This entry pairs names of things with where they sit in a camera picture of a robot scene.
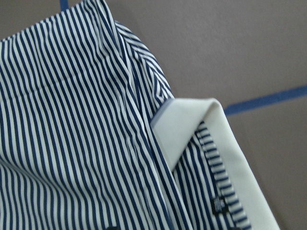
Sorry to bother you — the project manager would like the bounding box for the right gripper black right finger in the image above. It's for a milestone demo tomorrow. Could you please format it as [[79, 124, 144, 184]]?
[[230, 226, 241, 230]]

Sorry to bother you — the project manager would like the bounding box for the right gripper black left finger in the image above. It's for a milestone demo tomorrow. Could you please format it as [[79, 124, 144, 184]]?
[[106, 226, 118, 230]]

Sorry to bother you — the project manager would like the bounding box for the blue white striped polo shirt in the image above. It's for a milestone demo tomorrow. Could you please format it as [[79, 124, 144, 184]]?
[[0, 0, 279, 230]]

